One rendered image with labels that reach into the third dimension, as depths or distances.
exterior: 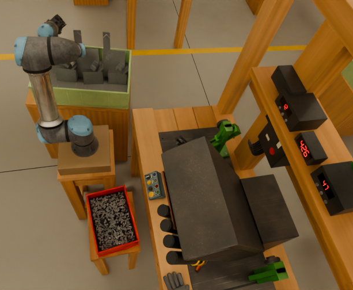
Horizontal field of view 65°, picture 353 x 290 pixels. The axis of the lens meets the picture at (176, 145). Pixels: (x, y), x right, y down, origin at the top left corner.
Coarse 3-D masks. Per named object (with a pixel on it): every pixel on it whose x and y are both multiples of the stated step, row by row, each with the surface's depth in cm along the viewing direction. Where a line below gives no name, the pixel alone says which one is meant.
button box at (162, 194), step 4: (152, 172) 157; (156, 172) 156; (152, 176) 156; (156, 176) 155; (160, 176) 159; (148, 180) 156; (152, 180) 155; (160, 180) 156; (152, 184) 154; (156, 184) 153; (160, 184) 154; (152, 188) 153; (156, 188) 152; (160, 188) 152; (148, 192) 154; (160, 192) 150; (164, 192) 155; (148, 196) 153; (156, 196) 150; (160, 196) 151; (164, 196) 153
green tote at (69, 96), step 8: (112, 48) 199; (128, 56) 206; (128, 64) 212; (128, 72) 190; (128, 80) 187; (56, 88) 174; (64, 88) 175; (128, 88) 183; (56, 96) 181; (64, 96) 181; (72, 96) 181; (80, 96) 182; (88, 96) 182; (96, 96) 182; (104, 96) 183; (112, 96) 183; (120, 96) 183; (128, 96) 190; (56, 104) 188; (64, 104) 188; (72, 104) 188; (80, 104) 188; (88, 104) 189; (96, 104) 189; (104, 104) 190; (112, 104) 190; (120, 104) 190; (128, 104) 195
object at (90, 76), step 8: (80, 32) 178; (80, 40) 181; (88, 48) 185; (96, 48) 187; (88, 56) 188; (96, 56) 189; (80, 64) 190; (88, 64) 191; (80, 72) 193; (88, 72) 189; (96, 72) 190; (88, 80) 192; (96, 80) 193
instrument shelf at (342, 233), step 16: (256, 80) 123; (272, 96) 118; (272, 112) 114; (320, 128) 113; (288, 144) 107; (336, 144) 110; (304, 160) 104; (336, 160) 106; (352, 160) 108; (304, 176) 100; (304, 192) 101; (320, 208) 95; (320, 224) 94; (336, 224) 93; (352, 224) 94; (336, 240) 90; (352, 240) 91; (336, 256) 89; (352, 256) 88; (352, 272) 85
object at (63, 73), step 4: (56, 36) 180; (56, 68) 186; (60, 68) 187; (64, 68) 187; (68, 68) 187; (76, 68) 190; (56, 72) 188; (60, 72) 188; (64, 72) 188; (68, 72) 188; (72, 72) 189; (76, 72) 190; (56, 76) 189; (60, 76) 190; (64, 76) 190; (68, 76) 190; (72, 76) 190; (76, 76) 191; (60, 80) 191; (64, 80) 191; (68, 80) 191; (72, 80) 192; (76, 80) 192
